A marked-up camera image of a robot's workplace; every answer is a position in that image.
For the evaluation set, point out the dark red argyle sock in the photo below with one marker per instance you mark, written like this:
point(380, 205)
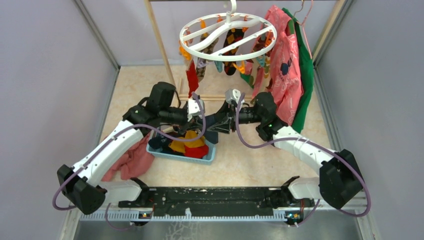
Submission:
point(234, 35)

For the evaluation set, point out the light blue plastic basket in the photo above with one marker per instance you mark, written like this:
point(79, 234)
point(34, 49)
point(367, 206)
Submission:
point(205, 160)

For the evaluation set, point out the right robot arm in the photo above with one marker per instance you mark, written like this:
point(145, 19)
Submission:
point(338, 177)

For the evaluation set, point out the red cloth in basket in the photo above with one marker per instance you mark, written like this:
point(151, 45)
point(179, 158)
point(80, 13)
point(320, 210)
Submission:
point(196, 152)

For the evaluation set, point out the white round clip hanger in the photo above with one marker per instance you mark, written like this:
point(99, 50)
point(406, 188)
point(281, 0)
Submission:
point(218, 36)

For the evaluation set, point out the navy blue patterned sock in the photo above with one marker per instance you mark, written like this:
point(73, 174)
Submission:
point(161, 143)

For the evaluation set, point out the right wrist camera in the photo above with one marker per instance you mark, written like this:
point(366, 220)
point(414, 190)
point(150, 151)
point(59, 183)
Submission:
point(233, 97)

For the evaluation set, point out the mustard yellow ribbed sock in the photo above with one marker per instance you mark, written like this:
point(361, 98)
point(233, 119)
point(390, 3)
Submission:
point(180, 146)

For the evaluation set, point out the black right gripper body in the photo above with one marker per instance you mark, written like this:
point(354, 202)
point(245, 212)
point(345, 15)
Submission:
point(231, 114)

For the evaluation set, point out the red santa sock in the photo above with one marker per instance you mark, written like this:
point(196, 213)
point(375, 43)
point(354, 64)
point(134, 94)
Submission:
point(192, 78)

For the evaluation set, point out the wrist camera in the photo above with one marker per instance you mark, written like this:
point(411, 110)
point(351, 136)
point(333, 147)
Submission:
point(195, 108)
point(233, 97)

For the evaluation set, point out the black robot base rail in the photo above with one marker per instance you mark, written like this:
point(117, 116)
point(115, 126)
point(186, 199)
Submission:
point(216, 202)

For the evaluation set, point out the pink patterned hanging garment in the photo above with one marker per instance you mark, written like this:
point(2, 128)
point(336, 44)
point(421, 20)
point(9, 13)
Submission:
point(281, 75)

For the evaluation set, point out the light wooden clothes rack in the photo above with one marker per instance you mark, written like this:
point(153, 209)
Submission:
point(337, 9)

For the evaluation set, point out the green hanging garment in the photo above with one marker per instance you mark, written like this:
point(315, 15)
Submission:
point(306, 76)

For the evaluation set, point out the pink cloth on floor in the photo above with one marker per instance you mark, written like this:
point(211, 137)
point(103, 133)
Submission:
point(135, 162)

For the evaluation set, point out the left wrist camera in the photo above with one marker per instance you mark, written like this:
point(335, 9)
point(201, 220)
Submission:
point(195, 108)

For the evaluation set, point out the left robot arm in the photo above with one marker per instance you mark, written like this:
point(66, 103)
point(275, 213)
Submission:
point(82, 185)

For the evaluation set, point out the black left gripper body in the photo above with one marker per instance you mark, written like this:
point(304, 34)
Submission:
point(189, 124)

